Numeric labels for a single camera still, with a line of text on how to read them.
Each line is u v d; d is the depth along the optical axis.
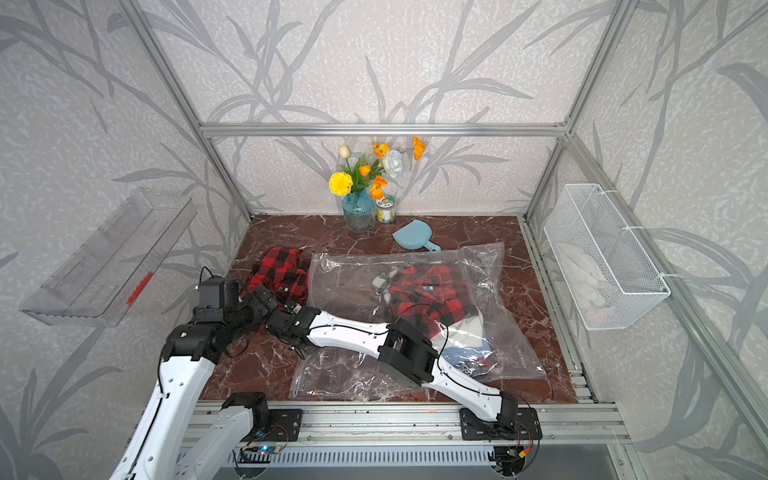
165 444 0.41
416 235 1.16
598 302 0.74
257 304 0.68
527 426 0.72
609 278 0.77
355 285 0.99
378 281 0.99
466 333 0.84
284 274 0.99
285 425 0.73
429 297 0.86
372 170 0.96
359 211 1.10
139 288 0.63
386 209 1.15
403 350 0.58
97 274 0.65
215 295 0.55
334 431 0.74
